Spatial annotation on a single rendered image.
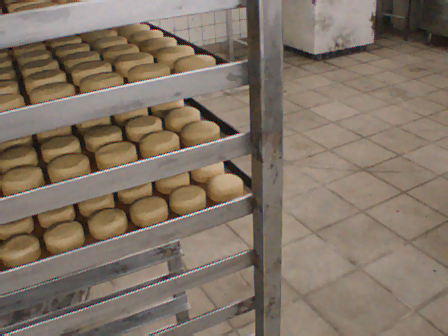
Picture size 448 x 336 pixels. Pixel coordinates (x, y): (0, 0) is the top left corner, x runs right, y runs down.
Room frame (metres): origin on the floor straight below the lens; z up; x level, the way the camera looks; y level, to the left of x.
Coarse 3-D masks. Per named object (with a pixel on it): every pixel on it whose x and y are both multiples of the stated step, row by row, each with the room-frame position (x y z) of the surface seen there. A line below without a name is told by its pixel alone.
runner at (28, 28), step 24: (96, 0) 0.46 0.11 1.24; (120, 0) 0.47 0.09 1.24; (144, 0) 0.48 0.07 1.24; (168, 0) 0.49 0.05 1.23; (192, 0) 0.50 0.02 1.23; (216, 0) 0.52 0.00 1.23; (240, 0) 0.53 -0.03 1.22; (0, 24) 0.42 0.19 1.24; (24, 24) 0.43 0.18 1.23; (48, 24) 0.44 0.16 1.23; (72, 24) 0.45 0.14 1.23; (96, 24) 0.46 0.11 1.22; (120, 24) 0.47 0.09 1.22; (0, 48) 0.42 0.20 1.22
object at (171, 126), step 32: (64, 128) 0.59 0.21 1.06; (96, 128) 0.58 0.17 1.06; (128, 128) 0.58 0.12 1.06; (160, 128) 0.59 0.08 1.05; (192, 128) 0.56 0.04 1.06; (0, 160) 0.51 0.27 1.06; (32, 160) 0.52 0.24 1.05; (64, 160) 0.49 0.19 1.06; (96, 160) 0.50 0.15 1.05; (128, 160) 0.50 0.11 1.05; (0, 192) 0.46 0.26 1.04
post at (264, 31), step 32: (256, 0) 0.51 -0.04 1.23; (256, 32) 0.51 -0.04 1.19; (256, 64) 0.51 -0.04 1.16; (256, 96) 0.51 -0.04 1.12; (256, 128) 0.51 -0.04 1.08; (256, 160) 0.52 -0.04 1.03; (256, 192) 0.52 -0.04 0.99; (256, 224) 0.52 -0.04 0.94; (256, 256) 0.52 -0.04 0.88; (256, 288) 0.52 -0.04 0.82; (256, 320) 0.52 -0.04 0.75
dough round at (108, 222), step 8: (104, 208) 0.52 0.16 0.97; (112, 208) 0.52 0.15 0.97; (96, 216) 0.51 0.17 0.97; (104, 216) 0.50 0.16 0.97; (112, 216) 0.50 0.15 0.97; (120, 216) 0.50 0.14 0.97; (88, 224) 0.49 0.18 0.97; (96, 224) 0.49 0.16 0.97; (104, 224) 0.49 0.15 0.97; (112, 224) 0.49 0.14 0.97; (120, 224) 0.49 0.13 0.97; (96, 232) 0.48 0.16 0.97; (104, 232) 0.48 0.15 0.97; (112, 232) 0.48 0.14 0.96; (120, 232) 0.49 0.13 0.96
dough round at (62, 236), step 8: (56, 224) 0.49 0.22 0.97; (64, 224) 0.49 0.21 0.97; (72, 224) 0.49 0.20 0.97; (80, 224) 0.49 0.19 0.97; (48, 232) 0.47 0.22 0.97; (56, 232) 0.47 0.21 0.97; (64, 232) 0.47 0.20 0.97; (72, 232) 0.47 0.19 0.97; (80, 232) 0.47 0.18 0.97; (48, 240) 0.46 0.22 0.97; (56, 240) 0.46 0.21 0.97; (64, 240) 0.46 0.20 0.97; (72, 240) 0.46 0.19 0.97; (80, 240) 0.47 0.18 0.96; (48, 248) 0.46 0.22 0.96; (56, 248) 0.45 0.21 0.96; (64, 248) 0.45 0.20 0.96; (72, 248) 0.46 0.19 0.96
